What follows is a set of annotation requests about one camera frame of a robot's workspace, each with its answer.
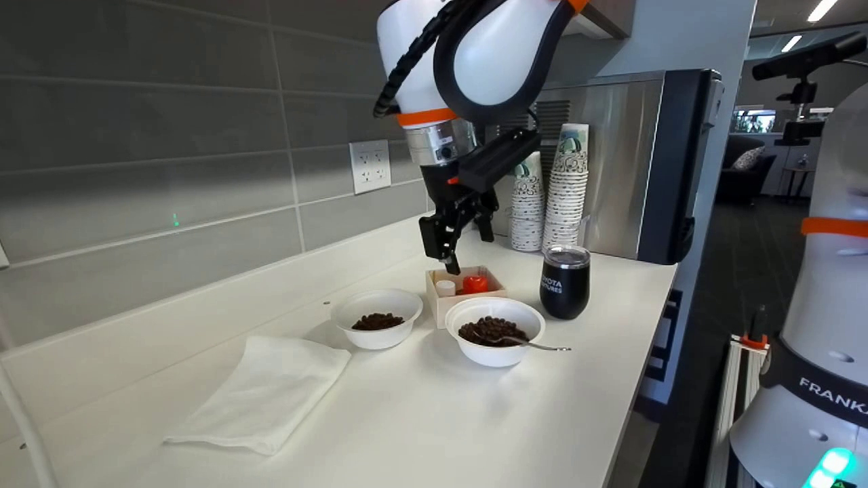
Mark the steel and black appliance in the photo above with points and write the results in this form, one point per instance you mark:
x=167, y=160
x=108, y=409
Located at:
x=624, y=164

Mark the dark background sofa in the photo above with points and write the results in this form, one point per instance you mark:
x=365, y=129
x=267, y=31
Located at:
x=750, y=180

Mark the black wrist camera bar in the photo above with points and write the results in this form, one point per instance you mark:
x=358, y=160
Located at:
x=503, y=157

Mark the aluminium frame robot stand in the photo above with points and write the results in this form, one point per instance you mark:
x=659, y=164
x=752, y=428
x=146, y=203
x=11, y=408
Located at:
x=747, y=408

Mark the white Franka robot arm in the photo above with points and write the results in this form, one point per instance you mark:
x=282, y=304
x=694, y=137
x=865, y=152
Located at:
x=504, y=56

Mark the white double wall outlet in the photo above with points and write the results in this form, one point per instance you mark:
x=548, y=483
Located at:
x=370, y=165

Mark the white folded napkin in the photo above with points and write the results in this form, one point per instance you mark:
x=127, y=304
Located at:
x=261, y=393

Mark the small white bowl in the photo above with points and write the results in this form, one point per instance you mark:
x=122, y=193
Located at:
x=374, y=339

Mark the large white bowl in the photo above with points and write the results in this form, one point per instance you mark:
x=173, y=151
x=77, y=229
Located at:
x=491, y=355

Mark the tall patterned paper cup stack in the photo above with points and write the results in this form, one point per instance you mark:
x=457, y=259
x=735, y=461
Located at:
x=565, y=191

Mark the black stemless tumbler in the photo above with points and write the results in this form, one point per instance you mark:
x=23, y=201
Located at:
x=565, y=285

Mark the orange clamp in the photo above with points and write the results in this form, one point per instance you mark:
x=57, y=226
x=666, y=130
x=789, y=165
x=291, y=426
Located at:
x=752, y=342

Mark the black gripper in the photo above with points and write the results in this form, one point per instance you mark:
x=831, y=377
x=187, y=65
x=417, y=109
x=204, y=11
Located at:
x=461, y=193

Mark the ceiling light strip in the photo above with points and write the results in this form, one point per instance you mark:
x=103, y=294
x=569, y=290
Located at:
x=823, y=10

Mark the small white bottle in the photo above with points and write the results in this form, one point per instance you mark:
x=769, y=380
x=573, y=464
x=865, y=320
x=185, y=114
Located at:
x=446, y=285

